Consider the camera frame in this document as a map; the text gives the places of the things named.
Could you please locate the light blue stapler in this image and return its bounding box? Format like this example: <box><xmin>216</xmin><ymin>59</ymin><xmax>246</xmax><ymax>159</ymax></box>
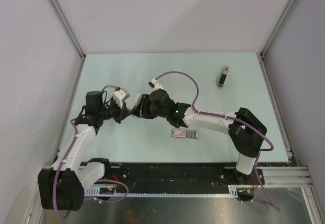
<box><xmin>130</xmin><ymin>93</ymin><xmax>142</xmax><ymax>112</ymax></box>

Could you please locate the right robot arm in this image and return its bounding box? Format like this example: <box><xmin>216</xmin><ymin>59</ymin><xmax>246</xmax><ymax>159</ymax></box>
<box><xmin>132</xmin><ymin>89</ymin><xmax>267</xmax><ymax>184</ymax></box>

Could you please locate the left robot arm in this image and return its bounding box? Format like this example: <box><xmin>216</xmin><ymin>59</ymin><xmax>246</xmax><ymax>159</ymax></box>
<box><xmin>38</xmin><ymin>86</ymin><xmax>130</xmax><ymax>211</ymax></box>

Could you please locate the red staple box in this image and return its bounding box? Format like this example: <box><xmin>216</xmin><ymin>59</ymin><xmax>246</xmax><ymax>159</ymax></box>
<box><xmin>171</xmin><ymin>129</ymin><xmax>199</xmax><ymax>139</ymax></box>

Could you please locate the black staple remover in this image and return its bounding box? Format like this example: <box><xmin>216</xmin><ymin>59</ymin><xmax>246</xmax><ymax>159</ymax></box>
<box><xmin>217</xmin><ymin>67</ymin><xmax>229</xmax><ymax>89</ymax></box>

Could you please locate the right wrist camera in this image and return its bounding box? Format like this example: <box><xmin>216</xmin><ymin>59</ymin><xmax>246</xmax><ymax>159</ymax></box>
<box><xmin>148</xmin><ymin>78</ymin><xmax>164</xmax><ymax>91</ymax></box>

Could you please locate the grey cable duct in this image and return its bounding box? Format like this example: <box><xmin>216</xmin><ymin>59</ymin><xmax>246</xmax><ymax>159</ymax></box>
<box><xmin>83</xmin><ymin>185</ymin><xmax>239</xmax><ymax>198</ymax></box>

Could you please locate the left aluminium frame post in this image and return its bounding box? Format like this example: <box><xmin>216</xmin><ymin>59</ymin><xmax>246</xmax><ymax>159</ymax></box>
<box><xmin>48</xmin><ymin>0</ymin><xmax>86</xmax><ymax>59</ymax></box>

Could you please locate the aluminium frame post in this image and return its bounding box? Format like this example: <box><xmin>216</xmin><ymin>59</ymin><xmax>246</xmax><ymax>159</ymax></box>
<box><xmin>48</xmin><ymin>0</ymin><xmax>86</xmax><ymax>59</ymax></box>
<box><xmin>260</xmin><ymin>0</ymin><xmax>299</xmax><ymax>58</ymax></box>

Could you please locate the right aluminium frame post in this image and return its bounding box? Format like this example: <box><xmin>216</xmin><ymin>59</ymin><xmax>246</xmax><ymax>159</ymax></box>
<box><xmin>260</xmin><ymin>0</ymin><xmax>299</xmax><ymax>58</ymax></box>

